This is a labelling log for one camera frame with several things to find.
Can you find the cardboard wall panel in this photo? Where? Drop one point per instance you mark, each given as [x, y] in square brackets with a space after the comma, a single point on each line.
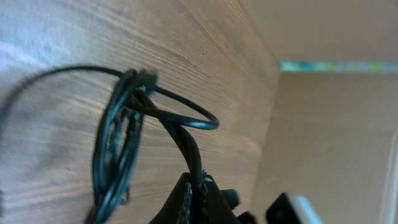
[332, 135]

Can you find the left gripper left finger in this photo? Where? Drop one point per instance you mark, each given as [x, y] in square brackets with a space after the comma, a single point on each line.
[176, 209]

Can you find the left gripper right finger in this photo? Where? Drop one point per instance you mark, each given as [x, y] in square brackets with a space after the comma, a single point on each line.
[217, 205]

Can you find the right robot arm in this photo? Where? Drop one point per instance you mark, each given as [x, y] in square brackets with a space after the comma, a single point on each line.
[286, 209]

